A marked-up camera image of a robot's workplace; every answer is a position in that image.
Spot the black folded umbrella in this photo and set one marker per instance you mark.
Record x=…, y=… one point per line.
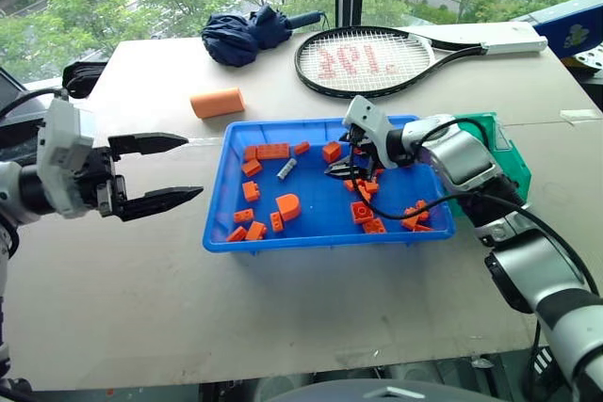
x=82, y=79

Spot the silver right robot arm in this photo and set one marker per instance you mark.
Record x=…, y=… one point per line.
x=466, y=157

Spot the dark screen edge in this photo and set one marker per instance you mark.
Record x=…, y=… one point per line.
x=9, y=89

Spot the orange foam block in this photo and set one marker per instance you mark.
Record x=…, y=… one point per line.
x=217, y=102

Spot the square orange toy brick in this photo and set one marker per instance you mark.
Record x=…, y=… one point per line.
x=362, y=213

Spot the blue box with print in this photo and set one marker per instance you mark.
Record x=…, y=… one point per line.
x=572, y=27

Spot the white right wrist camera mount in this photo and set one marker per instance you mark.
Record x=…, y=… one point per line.
x=369, y=117

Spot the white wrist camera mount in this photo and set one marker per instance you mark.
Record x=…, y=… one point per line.
x=63, y=148
x=369, y=117

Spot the long orange toy brick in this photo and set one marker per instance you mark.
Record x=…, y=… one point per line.
x=273, y=151

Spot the navy folded umbrella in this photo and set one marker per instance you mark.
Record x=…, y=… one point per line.
x=235, y=37

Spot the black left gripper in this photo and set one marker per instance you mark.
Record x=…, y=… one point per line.
x=101, y=185

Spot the small orange toy brick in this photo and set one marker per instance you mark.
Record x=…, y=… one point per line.
x=237, y=235
x=421, y=205
x=250, y=153
x=331, y=151
x=244, y=216
x=410, y=212
x=302, y=148
x=371, y=187
x=277, y=222
x=251, y=168
x=255, y=231
x=350, y=185
x=250, y=191

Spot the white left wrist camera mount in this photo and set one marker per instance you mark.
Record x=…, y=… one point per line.
x=63, y=148

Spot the rounded orange toy brick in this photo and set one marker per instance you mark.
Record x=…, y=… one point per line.
x=288, y=208

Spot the blue plastic bin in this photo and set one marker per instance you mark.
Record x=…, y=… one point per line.
x=320, y=204

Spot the flat orange toy brick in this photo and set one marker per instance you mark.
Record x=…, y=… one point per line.
x=415, y=224
x=374, y=226

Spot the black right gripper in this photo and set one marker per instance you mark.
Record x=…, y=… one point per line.
x=363, y=142

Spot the white perforated sheet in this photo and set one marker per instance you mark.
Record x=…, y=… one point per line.
x=589, y=60

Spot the black white tennis racket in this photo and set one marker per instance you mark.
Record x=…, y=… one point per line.
x=367, y=60

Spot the green plastic bin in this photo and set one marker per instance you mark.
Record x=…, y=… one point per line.
x=511, y=162

